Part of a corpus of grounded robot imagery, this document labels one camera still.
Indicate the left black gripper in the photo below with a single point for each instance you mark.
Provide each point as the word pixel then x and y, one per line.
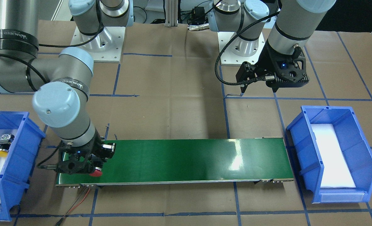
pixel 268 60

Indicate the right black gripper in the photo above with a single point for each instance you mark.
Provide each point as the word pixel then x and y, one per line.
pixel 94 147

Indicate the red push button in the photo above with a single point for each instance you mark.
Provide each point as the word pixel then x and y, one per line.
pixel 97 172

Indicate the yellow push button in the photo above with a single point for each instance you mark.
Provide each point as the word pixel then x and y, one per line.
pixel 5 143

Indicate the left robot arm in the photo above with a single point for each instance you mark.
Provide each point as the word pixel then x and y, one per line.
pixel 270 42

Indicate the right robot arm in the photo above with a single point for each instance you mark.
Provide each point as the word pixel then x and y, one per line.
pixel 60 86

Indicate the blue destination bin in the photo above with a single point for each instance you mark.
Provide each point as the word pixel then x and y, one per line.
pixel 20 161

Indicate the green conveyor belt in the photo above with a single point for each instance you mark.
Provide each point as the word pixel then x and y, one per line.
pixel 142 162

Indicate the black power adapter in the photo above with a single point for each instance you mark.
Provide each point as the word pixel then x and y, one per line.
pixel 198 11

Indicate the white foam pad source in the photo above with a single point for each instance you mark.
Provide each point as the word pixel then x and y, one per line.
pixel 336 173

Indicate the blue source bin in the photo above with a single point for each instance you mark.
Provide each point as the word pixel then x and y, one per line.
pixel 354 146

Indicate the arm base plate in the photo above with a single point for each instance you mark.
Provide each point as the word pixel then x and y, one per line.
pixel 240 51
pixel 107 46

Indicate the aluminium frame post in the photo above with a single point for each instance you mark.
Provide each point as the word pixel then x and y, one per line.
pixel 172 12

